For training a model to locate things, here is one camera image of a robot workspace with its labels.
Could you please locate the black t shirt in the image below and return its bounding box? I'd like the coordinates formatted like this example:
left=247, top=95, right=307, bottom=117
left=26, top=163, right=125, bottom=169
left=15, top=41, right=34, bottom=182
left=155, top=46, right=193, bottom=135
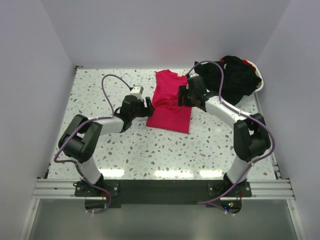
left=194, top=55, right=262, bottom=106

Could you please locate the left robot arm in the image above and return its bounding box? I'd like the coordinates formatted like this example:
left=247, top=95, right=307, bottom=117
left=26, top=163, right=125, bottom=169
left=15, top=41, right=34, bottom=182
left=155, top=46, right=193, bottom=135
left=53, top=94, right=155, bottom=196

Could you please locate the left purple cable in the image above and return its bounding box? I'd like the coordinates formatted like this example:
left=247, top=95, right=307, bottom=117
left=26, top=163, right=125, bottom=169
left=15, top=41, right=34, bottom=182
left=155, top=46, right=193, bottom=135
left=53, top=74, right=133, bottom=215

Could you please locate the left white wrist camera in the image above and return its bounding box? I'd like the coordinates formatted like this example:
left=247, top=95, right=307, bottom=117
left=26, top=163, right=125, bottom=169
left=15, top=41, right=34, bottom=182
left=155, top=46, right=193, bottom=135
left=130, top=85, right=144, bottom=95

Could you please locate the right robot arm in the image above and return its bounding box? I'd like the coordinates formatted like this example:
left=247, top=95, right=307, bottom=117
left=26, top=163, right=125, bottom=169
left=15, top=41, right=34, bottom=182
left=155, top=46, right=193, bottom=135
left=178, top=76, right=271, bottom=197

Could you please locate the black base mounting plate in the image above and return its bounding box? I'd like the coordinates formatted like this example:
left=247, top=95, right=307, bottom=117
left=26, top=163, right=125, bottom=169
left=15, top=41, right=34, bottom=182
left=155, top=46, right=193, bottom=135
left=74, top=178, right=252, bottom=215

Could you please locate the red garment in basket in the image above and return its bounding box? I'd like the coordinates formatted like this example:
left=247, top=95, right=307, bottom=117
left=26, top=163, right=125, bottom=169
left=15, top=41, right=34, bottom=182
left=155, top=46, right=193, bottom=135
left=242, top=59, right=257, bottom=72

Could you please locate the white laundry basket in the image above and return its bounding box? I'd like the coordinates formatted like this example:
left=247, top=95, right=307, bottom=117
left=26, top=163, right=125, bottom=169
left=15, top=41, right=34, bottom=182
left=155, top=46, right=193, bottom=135
left=249, top=63, right=265, bottom=95

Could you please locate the pink t shirt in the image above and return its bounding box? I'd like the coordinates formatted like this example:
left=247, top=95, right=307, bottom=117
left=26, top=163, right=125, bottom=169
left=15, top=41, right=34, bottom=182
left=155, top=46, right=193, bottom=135
left=146, top=69, right=192, bottom=134

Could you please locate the aluminium frame rail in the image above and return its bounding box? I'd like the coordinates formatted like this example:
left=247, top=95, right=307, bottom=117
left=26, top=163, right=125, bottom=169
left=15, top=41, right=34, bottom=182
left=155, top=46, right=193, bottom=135
left=32, top=179, right=295, bottom=200

